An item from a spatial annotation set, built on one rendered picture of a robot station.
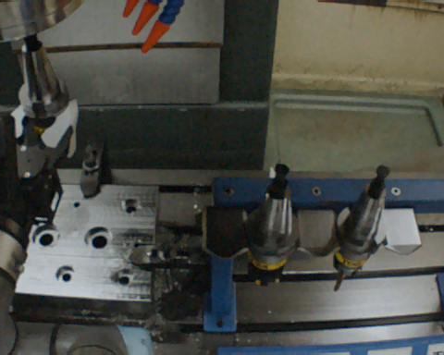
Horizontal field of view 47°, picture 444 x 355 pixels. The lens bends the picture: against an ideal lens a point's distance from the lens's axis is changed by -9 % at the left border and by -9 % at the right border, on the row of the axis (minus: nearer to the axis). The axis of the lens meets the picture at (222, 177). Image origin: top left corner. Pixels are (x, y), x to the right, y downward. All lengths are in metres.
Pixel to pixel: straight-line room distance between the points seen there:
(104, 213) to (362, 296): 0.48
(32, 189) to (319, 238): 0.34
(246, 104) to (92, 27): 0.42
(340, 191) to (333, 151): 0.95
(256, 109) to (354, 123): 0.51
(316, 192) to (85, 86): 0.71
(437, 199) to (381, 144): 0.98
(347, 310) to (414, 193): 0.33
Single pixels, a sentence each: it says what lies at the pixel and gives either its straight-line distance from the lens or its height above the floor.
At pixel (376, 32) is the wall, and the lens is 1.67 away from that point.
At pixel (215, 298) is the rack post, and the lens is 0.87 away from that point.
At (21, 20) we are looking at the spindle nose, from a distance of 0.52.
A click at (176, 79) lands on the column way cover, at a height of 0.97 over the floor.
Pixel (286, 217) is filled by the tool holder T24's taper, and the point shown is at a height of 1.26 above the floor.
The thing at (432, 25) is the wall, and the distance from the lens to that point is 1.70.
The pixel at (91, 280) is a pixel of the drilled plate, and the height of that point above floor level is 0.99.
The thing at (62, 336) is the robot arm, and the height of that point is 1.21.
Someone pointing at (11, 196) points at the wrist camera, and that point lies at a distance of 0.59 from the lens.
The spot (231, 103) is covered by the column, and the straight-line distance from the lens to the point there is 1.29.
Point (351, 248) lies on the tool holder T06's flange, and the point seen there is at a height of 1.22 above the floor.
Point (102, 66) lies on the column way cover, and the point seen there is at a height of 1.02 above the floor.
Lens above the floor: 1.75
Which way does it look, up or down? 50 degrees down
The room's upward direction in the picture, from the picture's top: 2 degrees clockwise
